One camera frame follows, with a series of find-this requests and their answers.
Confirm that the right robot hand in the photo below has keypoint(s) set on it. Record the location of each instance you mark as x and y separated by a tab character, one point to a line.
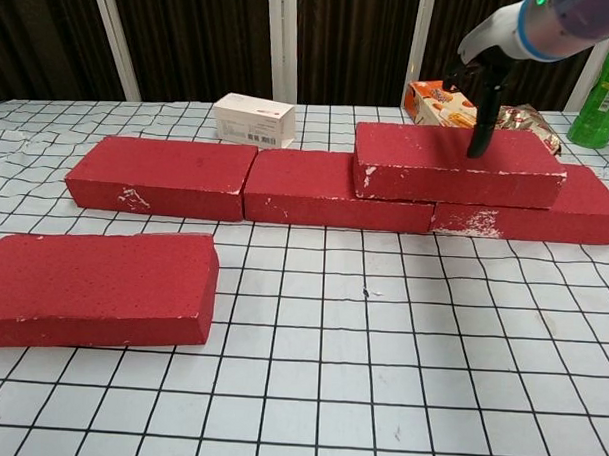
494	32

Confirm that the red brick chipped white edges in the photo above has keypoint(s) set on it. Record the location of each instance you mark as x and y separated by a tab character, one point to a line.
417	152

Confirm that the red foam brick pitted surface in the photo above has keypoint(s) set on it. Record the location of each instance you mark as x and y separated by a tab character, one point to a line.
92	280

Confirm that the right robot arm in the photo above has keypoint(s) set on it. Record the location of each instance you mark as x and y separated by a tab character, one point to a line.
566	27

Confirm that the foil snack bag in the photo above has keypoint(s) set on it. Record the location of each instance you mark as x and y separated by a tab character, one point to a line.
523	118

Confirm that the orange snack box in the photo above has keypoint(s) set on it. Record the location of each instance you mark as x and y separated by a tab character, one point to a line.
429	104

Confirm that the green drink bottle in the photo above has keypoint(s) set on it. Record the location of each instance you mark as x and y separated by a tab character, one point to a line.
601	98

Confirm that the red brick large white patch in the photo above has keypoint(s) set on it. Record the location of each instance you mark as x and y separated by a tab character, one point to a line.
585	213

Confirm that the red foam brick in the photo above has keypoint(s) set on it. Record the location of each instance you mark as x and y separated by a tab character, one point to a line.
296	182

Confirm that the small white carton box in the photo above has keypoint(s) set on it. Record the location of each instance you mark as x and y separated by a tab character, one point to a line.
253	118

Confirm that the dark brown curtain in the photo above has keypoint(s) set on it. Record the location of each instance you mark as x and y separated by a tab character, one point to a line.
201	34

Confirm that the red foam brick scratched face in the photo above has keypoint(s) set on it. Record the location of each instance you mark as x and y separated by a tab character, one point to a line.
161	173

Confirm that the white black grid tablecloth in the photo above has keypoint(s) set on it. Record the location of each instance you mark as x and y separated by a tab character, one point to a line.
330	364

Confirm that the white frame post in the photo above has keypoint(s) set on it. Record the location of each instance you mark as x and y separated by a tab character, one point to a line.
420	42
282	42
116	41
585	83

